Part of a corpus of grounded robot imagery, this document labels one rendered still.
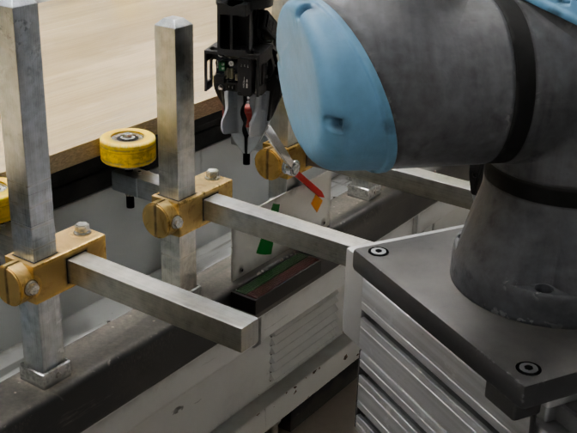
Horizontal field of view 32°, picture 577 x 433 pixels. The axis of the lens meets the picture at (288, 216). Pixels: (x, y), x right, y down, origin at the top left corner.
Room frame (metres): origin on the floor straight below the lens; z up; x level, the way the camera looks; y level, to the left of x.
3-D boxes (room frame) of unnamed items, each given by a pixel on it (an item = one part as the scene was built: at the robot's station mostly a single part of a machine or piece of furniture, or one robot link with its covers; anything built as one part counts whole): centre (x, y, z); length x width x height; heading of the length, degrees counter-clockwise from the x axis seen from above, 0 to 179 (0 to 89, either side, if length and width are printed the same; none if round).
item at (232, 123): (1.24, 0.08, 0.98); 0.06 x 0.03 x 0.09; 165
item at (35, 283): (1.08, 0.28, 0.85); 0.13 x 0.06 x 0.05; 145
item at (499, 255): (0.69, -0.20, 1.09); 0.15 x 0.15 x 0.10
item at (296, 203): (1.43, 0.01, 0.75); 0.26 x 0.01 x 0.10; 145
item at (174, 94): (1.26, 0.15, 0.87); 0.03 x 0.03 x 0.48; 55
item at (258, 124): (1.23, 0.05, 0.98); 0.06 x 0.03 x 0.09; 165
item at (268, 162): (1.49, 0.00, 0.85); 0.13 x 0.06 x 0.05; 145
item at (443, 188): (1.45, -0.09, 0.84); 0.43 x 0.03 x 0.04; 55
